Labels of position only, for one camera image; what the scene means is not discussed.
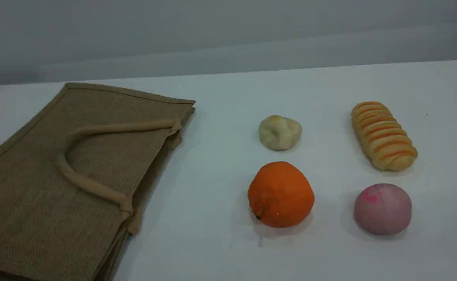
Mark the pale egg yolk pastry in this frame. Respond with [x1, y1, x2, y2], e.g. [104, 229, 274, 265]
[259, 115, 303, 151]

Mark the orange fruit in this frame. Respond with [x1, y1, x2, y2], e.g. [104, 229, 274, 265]
[248, 161, 315, 228]

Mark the brown jute tote bag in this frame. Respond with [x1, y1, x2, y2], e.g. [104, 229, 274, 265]
[0, 82, 196, 281]

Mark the striped long bread roll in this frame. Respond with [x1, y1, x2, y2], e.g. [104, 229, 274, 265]
[351, 101, 418, 172]

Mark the pink round bun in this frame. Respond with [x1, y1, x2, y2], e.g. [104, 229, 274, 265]
[353, 183, 412, 236]

